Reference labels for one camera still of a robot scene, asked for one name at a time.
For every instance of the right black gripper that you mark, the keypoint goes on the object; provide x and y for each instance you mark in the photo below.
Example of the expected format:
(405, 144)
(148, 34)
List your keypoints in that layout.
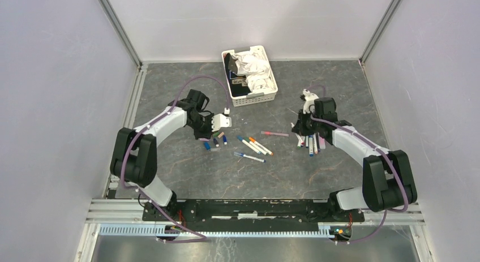
(299, 128)

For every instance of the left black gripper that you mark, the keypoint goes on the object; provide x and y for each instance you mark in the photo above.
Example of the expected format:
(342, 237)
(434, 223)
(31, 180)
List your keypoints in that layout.
(207, 134)

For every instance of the white marker blue cap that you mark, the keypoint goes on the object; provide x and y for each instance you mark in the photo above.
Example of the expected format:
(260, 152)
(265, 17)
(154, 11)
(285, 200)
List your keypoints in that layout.
(310, 146)

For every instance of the green capped white marker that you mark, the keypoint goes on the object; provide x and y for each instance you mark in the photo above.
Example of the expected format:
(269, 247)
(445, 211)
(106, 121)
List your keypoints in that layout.
(253, 143)

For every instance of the orange capped white marker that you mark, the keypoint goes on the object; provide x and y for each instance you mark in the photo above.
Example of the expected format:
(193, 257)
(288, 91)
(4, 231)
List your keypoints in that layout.
(263, 147)

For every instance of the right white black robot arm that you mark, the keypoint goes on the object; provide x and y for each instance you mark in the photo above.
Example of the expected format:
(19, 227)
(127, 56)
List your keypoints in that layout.
(387, 179)

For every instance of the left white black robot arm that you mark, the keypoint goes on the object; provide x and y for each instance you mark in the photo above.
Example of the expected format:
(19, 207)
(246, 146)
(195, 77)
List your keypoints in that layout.
(134, 156)

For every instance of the clear capped blue pen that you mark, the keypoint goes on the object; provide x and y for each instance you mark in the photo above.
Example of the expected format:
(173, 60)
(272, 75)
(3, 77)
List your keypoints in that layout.
(239, 154)

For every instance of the light blue capped marker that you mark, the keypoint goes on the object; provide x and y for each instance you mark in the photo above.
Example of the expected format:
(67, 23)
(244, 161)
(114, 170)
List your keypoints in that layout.
(247, 143)

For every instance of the white plastic basket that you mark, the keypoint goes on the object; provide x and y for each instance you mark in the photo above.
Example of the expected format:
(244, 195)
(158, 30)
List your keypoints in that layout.
(251, 98)

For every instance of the black board in basket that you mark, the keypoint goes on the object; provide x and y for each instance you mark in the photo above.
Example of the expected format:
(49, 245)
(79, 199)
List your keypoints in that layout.
(237, 83)

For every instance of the crumpled white cloth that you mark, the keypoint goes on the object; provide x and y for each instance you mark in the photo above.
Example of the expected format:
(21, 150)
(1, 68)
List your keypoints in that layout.
(254, 65)

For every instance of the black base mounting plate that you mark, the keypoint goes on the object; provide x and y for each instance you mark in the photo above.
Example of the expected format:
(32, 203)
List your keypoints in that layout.
(260, 215)

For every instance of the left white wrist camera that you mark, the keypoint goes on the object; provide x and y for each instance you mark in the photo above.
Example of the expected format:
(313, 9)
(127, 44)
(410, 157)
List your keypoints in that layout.
(222, 120)

